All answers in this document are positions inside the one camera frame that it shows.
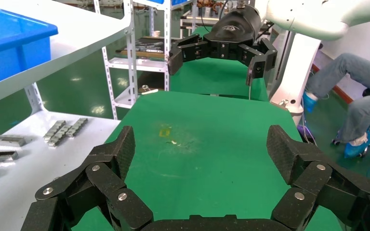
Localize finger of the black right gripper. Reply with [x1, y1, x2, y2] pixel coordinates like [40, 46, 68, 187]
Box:
[238, 38, 278, 87]
[168, 33, 211, 76]

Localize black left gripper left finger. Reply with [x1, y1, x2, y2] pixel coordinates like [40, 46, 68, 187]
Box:
[20, 125, 154, 231]

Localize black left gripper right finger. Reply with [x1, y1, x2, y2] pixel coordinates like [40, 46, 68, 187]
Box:
[266, 124, 370, 231]

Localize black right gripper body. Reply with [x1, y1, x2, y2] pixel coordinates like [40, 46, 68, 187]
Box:
[203, 4, 263, 60]

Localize dark tray of parts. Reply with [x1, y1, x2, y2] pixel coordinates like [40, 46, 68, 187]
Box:
[115, 36, 167, 60]

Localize white robot torso column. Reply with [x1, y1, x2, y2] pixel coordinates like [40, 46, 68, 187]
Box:
[269, 33, 322, 126]

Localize white slotted storage rack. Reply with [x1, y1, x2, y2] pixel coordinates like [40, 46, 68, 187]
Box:
[93, 0, 173, 120]

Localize green table cloth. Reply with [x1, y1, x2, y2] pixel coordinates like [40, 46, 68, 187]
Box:
[71, 90, 344, 231]
[170, 26, 269, 103]

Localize silver binder clip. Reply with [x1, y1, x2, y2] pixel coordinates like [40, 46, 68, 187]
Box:
[140, 84, 159, 96]

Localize person in blue jeans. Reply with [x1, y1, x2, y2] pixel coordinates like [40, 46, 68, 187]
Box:
[302, 52, 370, 159]

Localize white metal shelf rack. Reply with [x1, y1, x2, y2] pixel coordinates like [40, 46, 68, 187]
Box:
[0, 0, 138, 231]

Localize blue plastic bin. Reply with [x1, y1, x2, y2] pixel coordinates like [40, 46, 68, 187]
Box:
[0, 3, 59, 90]

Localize white frame with wiring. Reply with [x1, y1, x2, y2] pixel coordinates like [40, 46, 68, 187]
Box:
[179, 0, 228, 39]

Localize white floor cables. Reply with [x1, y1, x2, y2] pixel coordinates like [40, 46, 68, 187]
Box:
[297, 95, 317, 145]

